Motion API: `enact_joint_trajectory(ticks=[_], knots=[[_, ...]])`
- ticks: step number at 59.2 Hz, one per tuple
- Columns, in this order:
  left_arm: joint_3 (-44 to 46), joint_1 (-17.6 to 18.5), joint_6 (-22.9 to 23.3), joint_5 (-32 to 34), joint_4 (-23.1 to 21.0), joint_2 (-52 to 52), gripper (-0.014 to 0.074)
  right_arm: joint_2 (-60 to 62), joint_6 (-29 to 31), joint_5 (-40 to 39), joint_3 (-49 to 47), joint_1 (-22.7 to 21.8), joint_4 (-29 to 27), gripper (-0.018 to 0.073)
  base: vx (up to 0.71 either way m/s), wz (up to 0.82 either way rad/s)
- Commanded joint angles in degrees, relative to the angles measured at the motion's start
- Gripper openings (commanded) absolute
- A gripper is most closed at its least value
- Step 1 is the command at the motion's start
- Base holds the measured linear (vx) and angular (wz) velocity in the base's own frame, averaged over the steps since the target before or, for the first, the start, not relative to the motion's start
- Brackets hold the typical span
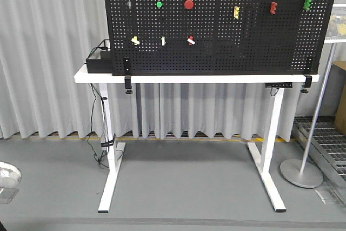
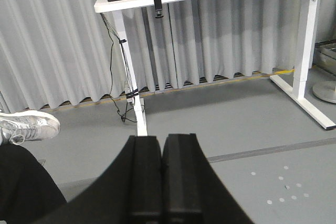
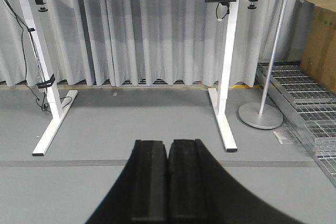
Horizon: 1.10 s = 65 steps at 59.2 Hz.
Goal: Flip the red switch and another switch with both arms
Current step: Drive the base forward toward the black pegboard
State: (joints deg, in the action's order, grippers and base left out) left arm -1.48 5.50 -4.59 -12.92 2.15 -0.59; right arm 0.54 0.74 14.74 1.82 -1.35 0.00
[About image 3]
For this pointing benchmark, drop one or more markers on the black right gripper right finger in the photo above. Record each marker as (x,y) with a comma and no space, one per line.
(203,191)

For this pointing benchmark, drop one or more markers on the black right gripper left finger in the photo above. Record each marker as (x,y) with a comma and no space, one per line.
(139,195)

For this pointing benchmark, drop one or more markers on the silver floor stand with base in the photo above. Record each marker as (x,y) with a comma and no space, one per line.
(262,115)

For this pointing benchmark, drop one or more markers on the metal floor grating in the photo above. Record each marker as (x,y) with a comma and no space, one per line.
(310,109)

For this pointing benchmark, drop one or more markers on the grey curtain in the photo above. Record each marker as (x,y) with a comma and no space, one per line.
(120,40)

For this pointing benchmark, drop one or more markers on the brown cardboard box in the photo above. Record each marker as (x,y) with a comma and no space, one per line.
(318,59)

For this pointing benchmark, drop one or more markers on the white standing desk frame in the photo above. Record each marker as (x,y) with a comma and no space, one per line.
(60,109)

